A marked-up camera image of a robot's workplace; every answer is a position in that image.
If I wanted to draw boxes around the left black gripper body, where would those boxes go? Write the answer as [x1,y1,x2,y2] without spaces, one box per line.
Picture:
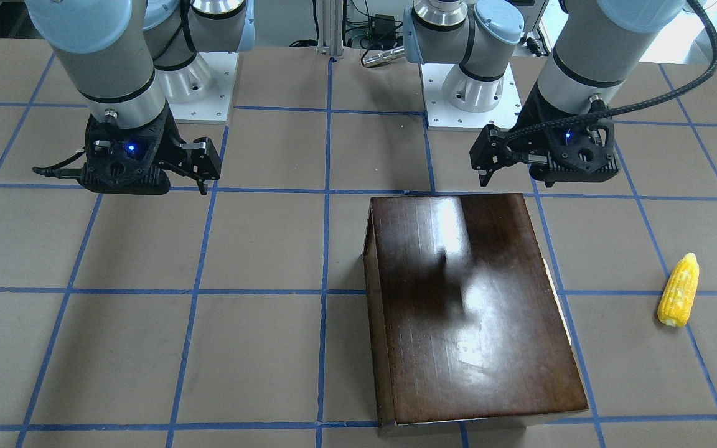
[512,85,621,186]

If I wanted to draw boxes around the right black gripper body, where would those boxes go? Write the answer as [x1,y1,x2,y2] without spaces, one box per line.
[78,105,187,195]

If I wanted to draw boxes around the yellow corn cob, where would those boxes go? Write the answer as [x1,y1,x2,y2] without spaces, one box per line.
[657,253,700,328]

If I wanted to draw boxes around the dark wooden drawer box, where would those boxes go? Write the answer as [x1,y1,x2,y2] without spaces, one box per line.
[362,193,589,434]

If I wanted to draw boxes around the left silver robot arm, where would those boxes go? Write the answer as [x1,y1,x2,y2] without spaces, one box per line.
[402,1,717,187]

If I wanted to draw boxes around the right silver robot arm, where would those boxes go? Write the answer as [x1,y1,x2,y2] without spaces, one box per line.
[26,1,255,195]

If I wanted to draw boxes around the black braided cable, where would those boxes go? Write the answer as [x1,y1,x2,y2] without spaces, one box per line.
[500,0,717,164]

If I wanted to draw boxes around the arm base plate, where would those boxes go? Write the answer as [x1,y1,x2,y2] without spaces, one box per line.
[156,53,240,124]
[420,63,522,131]

